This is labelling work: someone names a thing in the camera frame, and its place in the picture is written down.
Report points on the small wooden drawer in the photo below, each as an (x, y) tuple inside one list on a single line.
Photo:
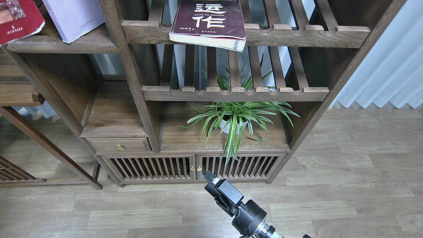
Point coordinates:
[(108, 146)]

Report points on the left slatted cabinet door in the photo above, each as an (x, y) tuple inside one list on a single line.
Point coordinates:
[(153, 169)]

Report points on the white pleated curtain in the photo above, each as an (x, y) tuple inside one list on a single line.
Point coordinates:
[(392, 73)]

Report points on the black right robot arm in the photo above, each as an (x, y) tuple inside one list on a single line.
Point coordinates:
[(265, 230)]

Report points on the red cover book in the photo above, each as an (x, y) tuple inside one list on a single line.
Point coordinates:
[(19, 19)]

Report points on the maroon book white characters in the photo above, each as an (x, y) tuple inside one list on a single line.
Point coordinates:
[(213, 23)]

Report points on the brass drawer knob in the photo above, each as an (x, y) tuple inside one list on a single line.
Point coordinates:
[(120, 147)]

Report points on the right slatted cabinet door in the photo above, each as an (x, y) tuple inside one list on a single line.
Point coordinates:
[(248, 167)]

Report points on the white lavender book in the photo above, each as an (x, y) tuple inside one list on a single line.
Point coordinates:
[(74, 18)]

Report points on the dark wooden bookshelf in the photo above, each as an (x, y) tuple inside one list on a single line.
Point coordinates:
[(127, 79)]

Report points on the slatted cabinet door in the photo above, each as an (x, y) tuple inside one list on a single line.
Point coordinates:
[(153, 169), (248, 167)]

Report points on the green spider plant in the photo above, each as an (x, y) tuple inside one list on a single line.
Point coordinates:
[(252, 111)]

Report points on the white plant pot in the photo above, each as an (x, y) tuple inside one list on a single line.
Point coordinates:
[(225, 124)]

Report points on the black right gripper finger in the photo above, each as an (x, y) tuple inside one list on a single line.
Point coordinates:
[(222, 201), (224, 187)]

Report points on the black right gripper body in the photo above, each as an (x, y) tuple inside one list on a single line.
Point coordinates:
[(249, 217)]

